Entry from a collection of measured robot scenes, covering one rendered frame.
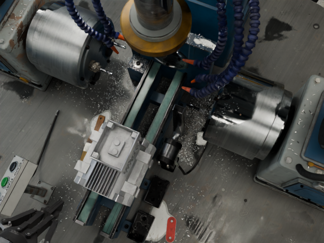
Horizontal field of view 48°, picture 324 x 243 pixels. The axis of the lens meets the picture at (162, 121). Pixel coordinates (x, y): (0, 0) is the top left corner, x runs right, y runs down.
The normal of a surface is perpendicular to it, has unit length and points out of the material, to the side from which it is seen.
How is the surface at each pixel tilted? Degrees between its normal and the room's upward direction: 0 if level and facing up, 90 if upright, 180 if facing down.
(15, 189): 52
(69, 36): 13
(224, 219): 0
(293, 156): 0
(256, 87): 21
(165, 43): 0
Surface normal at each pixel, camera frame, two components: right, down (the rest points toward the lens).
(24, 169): 0.70, 0.14
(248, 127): -0.25, 0.24
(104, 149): -0.04, -0.26
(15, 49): 0.91, 0.38
